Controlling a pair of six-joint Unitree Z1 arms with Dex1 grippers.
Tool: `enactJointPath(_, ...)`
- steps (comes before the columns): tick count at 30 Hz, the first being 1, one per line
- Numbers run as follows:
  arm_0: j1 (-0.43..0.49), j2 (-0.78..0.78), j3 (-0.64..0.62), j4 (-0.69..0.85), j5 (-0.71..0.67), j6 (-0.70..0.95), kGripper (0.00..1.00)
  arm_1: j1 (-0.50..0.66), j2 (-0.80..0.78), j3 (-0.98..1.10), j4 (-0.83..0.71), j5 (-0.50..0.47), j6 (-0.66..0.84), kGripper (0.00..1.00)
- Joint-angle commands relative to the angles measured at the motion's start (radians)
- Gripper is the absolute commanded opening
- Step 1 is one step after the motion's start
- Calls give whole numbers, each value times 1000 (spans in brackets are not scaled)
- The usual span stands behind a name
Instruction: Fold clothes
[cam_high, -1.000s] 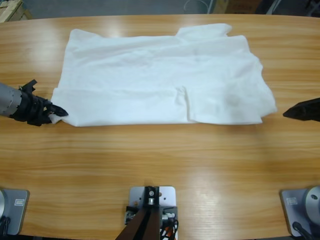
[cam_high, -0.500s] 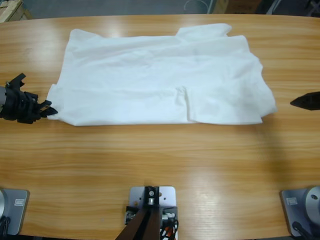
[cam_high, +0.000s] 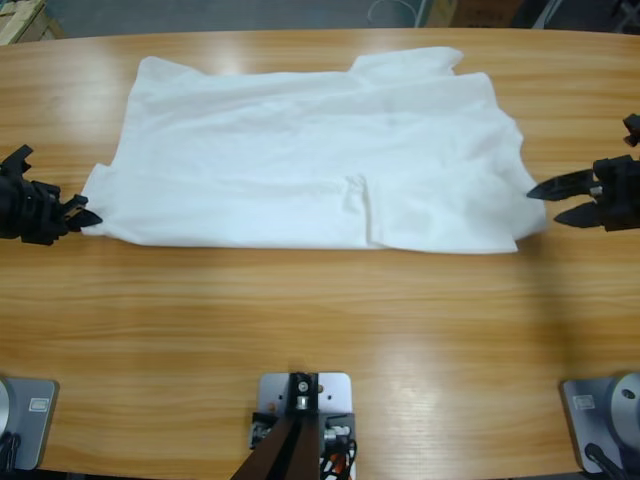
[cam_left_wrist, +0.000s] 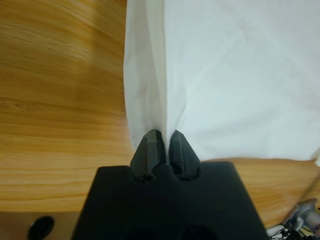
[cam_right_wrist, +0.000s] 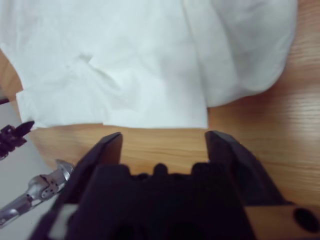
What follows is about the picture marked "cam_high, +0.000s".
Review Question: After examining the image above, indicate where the white cable loop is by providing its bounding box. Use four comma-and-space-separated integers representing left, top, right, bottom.
368, 0, 426, 27

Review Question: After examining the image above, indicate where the light brown cardboard box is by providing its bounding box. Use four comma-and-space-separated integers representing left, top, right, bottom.
424, 0, 459, 27

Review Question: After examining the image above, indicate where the white mount block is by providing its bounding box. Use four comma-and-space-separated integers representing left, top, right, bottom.
248, 370, 359, 480

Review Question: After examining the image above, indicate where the grey metal stand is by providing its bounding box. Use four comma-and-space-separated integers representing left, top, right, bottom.
528, 0, 566, 29

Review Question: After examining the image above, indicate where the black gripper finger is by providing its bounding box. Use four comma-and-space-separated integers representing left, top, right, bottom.
67, 208, 104, 232
553, 199, 607, 229
526, 168, 596, 201
62, 193, 90, 216

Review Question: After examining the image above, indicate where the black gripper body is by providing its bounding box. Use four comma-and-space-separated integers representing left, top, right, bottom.
0, 174, 69, 246
592, 154, 640, 232

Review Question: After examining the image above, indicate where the dark grey chair base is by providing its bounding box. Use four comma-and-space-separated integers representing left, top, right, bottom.
607, 0, 640, 35

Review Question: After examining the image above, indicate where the white T-shirt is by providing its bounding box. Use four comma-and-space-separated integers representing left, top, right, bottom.
79, 46, 547, 254

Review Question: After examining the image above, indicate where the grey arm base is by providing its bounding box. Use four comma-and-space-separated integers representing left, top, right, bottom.
0, 377, 60, 472
558, 370, 640, 474

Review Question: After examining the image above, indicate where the dark brown cardboard box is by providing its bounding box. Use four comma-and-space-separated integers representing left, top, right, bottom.
452, 0, 516, 27

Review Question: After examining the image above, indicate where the light wooden pallet stack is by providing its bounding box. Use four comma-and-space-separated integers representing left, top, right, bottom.
0, 0, 65, 46

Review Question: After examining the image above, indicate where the dark post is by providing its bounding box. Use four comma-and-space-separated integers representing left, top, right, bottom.
234, 370, 321, 480

